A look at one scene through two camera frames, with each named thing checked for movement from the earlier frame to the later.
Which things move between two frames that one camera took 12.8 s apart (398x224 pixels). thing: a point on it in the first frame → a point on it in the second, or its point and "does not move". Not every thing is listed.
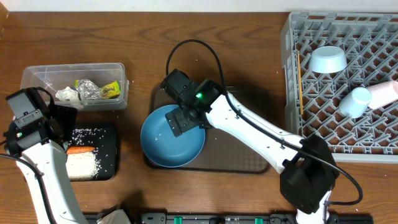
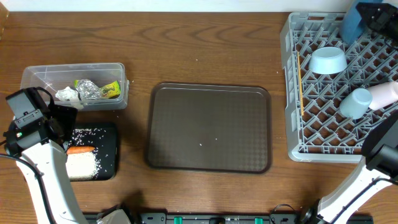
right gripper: (180, 121) → (379, 24)
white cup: (382, 94) does not move
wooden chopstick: (300, 83) does not move
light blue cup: (354, 104) does not move
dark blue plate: (163, 147) → (354, 26)
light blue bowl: (328, 60) does not move
